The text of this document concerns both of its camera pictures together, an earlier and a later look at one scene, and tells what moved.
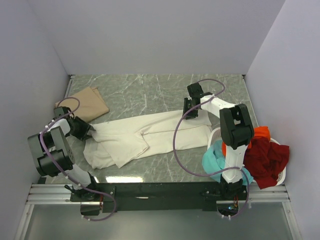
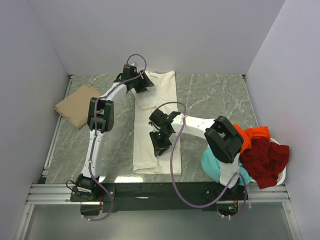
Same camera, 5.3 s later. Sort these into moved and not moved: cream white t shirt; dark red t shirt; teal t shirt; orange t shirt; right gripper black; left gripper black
Moved: cream white t shirt; left gripper black; right gripper black
Not moved: teal t shirt; orange t shirt; dark red t shirt
